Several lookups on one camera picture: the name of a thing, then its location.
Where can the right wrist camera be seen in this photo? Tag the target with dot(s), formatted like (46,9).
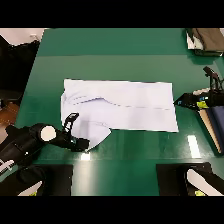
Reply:
(213,78)

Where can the white garment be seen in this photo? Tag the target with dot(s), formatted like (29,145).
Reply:
(194,42)

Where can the lilac shirt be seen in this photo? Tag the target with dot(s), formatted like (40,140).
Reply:
(133,103)

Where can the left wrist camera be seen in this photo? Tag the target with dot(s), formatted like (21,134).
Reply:
(70,120)

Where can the dark brown garment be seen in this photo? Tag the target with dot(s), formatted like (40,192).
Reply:
(211,38)

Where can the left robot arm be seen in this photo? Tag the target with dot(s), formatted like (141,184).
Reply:
(30,140)

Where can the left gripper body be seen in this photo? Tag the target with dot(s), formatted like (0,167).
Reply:
(79,144)

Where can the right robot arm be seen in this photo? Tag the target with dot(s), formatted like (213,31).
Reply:
(211,100)

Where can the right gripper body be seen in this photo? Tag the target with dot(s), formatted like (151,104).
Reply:
(187,100)

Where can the dark blue folded garment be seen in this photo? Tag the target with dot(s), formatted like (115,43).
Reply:
(218,123)

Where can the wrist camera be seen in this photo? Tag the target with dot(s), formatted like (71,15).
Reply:
(70,120)
(213,78)

